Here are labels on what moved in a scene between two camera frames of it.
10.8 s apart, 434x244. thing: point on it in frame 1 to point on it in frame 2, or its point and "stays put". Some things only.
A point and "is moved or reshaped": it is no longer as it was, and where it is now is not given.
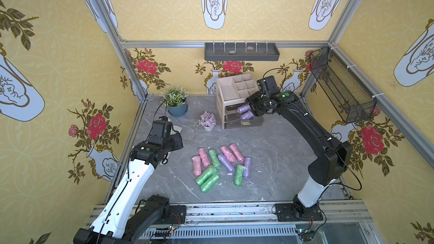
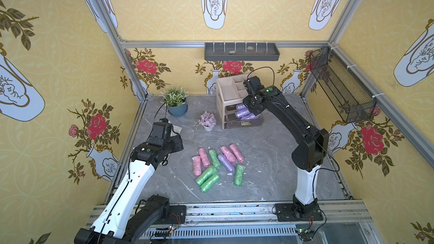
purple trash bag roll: (247, 169) to (242, 113)
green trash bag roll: (209, 171) stays put
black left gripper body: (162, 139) stays put
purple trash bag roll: (243, 109) is moved or reshaped
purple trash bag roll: (228, 165) stays put
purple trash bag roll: (247, 116) stays put
